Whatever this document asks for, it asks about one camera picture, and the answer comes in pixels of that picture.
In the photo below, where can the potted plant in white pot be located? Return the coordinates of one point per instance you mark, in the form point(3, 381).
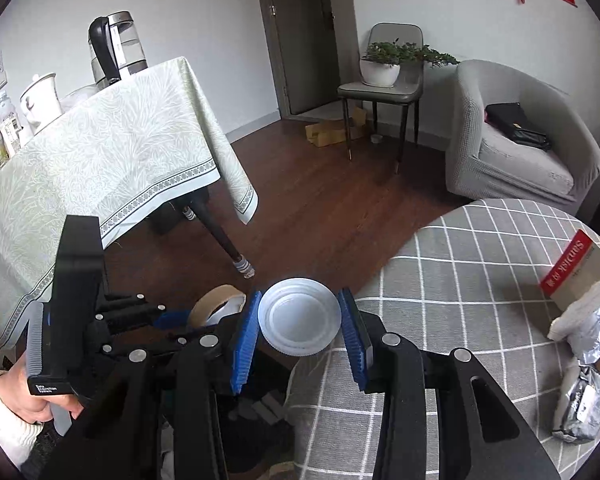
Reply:
point(380, 72)

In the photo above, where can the black bag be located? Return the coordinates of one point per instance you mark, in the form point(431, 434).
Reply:
point(515, 125)

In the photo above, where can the dark grey door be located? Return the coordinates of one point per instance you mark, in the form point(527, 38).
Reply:
point(305, 60)

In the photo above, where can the brown cardboard box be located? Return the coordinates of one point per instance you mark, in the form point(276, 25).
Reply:
point(330, 135)

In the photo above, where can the grey chair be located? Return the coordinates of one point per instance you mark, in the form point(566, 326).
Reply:
point(380, 94)

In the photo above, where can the person's left hand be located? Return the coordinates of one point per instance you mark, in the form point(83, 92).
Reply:
point(25, 400)

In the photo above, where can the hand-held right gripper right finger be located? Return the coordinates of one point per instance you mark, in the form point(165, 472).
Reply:
point(352, 340)

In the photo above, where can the grey checked tablecloth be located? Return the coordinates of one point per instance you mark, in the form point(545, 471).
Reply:
point(455, 285)

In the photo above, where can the white jug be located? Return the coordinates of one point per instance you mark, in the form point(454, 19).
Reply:
point(40, 102)

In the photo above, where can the silver foil bag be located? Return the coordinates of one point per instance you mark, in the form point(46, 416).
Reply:
point(580, 405)

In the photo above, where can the black table leg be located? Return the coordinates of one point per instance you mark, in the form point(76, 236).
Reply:
point(220, 240)

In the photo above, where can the grey armchair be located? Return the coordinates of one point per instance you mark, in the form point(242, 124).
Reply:
point(520, 160)

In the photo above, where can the glass electric kettle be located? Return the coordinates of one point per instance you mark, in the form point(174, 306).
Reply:
point(122, 45)

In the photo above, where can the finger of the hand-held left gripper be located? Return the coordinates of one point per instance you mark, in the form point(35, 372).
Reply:
point(172, 320)
point(165, 345)

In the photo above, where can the red and white box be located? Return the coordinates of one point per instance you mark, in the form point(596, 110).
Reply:
point(567, 265)

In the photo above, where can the pale green floral tablecloth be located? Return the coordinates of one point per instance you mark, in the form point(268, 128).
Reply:
point(105, 160)

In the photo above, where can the dark green trash bin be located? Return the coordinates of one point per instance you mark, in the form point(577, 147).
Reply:
point(260, 445)

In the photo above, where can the brown tape roll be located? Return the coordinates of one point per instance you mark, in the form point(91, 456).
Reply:
point(200, 307)

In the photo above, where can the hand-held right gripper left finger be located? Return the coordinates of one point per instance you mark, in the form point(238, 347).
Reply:
point(245, 345)

